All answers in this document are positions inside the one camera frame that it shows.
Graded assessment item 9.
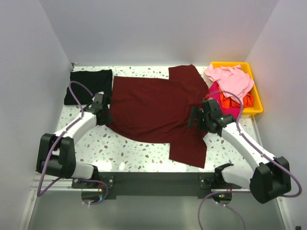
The magenta t shirt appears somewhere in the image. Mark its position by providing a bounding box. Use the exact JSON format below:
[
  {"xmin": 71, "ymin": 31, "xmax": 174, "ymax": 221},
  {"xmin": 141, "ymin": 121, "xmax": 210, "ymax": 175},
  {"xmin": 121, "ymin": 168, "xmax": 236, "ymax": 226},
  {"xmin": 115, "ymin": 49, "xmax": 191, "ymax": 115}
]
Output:
[{"xmin": 205, "ymin": 82, "xmax": 241, "ymax": 119}]

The folded black t shirt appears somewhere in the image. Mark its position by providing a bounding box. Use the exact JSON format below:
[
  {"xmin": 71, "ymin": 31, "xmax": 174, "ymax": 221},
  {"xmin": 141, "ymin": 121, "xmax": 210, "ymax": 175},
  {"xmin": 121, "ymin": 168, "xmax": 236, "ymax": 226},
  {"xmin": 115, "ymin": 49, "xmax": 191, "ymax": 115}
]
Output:
[{"xmin": 70, "ymin": 69, "xmax": 113, "ymax": 105}]

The aluminium frame rail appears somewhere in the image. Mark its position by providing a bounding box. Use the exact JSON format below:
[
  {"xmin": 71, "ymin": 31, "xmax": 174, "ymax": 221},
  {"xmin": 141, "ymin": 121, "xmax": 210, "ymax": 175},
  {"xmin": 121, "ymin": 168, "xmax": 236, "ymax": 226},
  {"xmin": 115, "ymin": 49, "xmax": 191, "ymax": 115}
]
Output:
[{"xmin": 30, "ymin": 172, "xmax": 75, "ymax": 192}]

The yellow plastic bin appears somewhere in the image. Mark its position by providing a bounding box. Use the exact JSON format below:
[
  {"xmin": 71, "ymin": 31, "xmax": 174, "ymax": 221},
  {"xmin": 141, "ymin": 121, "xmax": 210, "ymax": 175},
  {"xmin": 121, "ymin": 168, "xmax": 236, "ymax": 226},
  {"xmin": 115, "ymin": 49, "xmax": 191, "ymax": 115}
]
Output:
[{"xmin": 211, "ymin": 61, "xmax": 263, "ymax": 115}]

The orange t shirt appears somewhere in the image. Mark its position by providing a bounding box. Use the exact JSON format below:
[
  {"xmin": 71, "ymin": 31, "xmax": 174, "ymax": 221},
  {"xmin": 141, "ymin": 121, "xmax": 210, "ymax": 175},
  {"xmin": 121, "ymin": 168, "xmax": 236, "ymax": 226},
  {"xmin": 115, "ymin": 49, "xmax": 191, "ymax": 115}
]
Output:
[{"xmin": 218, "ymin": 86, "xmax": 255, "ymax": 110}]

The pink t shirt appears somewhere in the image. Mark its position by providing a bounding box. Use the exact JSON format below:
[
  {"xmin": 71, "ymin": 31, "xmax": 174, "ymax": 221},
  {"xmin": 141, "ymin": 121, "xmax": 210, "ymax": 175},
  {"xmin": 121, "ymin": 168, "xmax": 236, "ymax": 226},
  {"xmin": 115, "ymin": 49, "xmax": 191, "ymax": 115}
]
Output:
[{"xmin": 204, "ymin": 64, "xmax": 254, "ymax": 102}]

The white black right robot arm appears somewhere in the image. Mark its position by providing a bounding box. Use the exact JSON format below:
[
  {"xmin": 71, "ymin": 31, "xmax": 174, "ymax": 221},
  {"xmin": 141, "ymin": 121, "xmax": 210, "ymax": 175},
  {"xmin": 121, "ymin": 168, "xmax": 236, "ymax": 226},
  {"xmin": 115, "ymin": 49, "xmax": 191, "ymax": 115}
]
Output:
[{"xmin": 188, "ymin": 99, "xmax": 291, "ymax": 204}]

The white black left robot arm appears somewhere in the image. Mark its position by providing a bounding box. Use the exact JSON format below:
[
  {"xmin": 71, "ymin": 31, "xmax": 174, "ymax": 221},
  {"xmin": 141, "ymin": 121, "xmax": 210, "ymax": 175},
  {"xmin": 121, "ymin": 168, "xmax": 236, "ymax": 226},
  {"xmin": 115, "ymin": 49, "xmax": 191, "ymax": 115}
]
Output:
[{"xmin": 36, "ymin": 92, "xmax": 113, "ymax": 188}]

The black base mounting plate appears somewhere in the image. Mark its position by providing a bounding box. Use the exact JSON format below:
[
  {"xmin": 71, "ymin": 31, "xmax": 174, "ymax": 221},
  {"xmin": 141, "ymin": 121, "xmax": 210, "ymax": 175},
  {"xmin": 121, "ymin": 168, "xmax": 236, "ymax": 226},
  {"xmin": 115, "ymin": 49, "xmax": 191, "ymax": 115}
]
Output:
[{"xmin": 71, "ymin": 172, "xmax": 240, "ymax": 201}]

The dark red t shirt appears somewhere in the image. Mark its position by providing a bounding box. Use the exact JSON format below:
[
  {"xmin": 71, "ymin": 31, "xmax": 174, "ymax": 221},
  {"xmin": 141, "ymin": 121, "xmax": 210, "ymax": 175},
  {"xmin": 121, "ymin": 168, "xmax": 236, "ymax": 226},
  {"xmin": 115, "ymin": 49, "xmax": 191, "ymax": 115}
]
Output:
[{"xmin": 108, "ymin": 65, "xmax": 209, "ymax": 168}]

